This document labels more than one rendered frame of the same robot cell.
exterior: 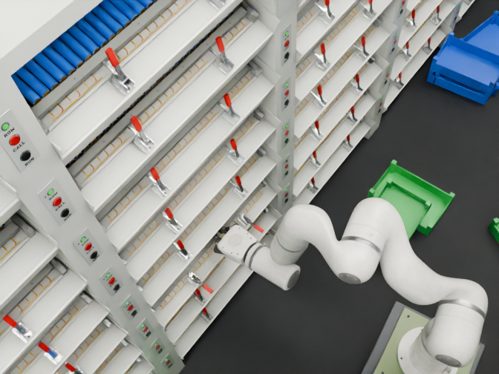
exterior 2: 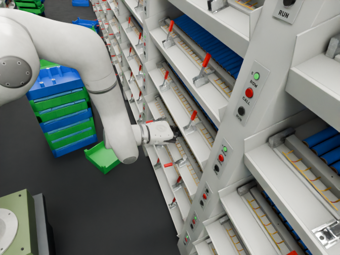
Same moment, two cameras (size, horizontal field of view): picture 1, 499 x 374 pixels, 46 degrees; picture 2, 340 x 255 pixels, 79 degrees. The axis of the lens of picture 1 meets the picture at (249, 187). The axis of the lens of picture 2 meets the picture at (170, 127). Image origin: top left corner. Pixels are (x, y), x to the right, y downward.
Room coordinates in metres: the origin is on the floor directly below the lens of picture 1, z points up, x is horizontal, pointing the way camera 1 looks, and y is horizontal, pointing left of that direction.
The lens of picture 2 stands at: (1.05, -0.49, 1.18)
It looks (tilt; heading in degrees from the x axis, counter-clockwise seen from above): 43 degrees down; 111
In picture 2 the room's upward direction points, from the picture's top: 8 degrees clockwise
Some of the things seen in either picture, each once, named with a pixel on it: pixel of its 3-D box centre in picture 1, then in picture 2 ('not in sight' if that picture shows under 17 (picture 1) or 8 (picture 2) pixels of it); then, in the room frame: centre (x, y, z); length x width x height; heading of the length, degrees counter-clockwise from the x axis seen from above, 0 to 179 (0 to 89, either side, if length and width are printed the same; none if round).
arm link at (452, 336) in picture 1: (450, 337); not in sight; (0.41, -0.50, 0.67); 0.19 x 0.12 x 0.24; 151
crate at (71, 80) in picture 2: not in sight; (51, 78); (0.04, 0.17, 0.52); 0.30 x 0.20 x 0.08; 63
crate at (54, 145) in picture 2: not in sight; (69, 128); (0.04, 0.17, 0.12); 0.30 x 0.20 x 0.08; 63
